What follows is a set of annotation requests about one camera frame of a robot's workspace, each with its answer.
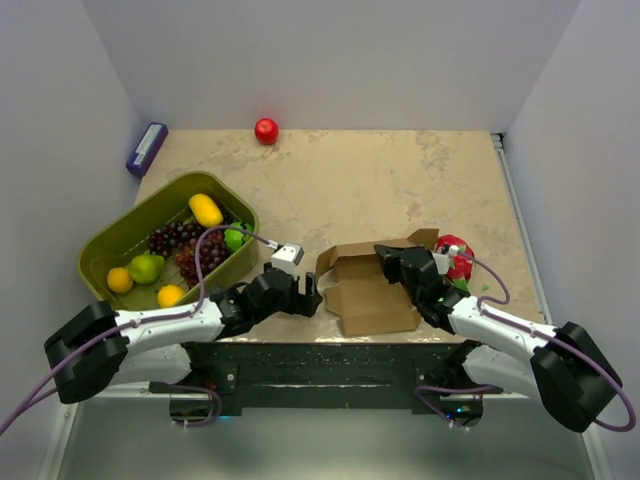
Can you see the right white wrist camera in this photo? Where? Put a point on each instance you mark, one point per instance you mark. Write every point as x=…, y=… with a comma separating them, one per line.
x=445, y=258

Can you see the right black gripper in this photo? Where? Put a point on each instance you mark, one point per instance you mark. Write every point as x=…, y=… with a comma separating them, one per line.
x=390, y=262

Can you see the purple rectangular box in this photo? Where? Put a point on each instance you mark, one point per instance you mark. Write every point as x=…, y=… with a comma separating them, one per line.
x=143, y=155

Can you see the green striped toy fruit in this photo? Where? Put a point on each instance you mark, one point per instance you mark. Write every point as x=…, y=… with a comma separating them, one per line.
x=237, y=235

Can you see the red grape bunch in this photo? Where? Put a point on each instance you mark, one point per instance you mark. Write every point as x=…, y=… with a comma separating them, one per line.
x=213, y=252

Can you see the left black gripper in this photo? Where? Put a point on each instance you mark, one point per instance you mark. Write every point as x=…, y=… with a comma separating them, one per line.
x=303, y=304

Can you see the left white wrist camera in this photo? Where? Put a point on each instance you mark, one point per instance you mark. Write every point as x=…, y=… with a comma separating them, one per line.
x=287, y=259

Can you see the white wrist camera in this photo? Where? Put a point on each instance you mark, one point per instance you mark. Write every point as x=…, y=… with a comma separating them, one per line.
x=287, y=259
x=445, y=258

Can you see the green pear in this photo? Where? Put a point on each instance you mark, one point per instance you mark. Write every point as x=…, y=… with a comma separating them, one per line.
x=146, y=269

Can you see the red dragon fruit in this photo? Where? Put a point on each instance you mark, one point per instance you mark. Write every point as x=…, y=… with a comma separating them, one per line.
x=460, y=268

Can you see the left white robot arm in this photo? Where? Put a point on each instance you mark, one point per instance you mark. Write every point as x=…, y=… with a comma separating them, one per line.
x=101, y=347

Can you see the purple grape bunch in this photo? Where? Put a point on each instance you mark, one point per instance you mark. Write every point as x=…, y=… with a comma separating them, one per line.
x=168, y=239

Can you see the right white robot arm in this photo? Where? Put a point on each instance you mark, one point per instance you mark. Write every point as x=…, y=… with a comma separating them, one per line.
x=562, y=367

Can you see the olive green plastic bin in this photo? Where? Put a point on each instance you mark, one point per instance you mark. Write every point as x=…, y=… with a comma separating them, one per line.
x=128, y=237

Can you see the orange fruit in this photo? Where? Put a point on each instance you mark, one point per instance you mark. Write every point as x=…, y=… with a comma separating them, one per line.
x=169, y=295
x=119, y=280

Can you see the red apple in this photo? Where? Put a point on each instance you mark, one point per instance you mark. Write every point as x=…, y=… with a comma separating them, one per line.
x=266, y=131

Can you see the brown cardboard box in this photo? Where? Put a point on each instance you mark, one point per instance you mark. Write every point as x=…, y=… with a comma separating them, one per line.
x=361, y=297

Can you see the yellow mango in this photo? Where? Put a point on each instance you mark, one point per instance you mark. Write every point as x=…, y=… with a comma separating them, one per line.
x=206, y=212

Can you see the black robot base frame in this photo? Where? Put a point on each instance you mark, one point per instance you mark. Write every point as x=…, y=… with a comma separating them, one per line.
x=398, y=376

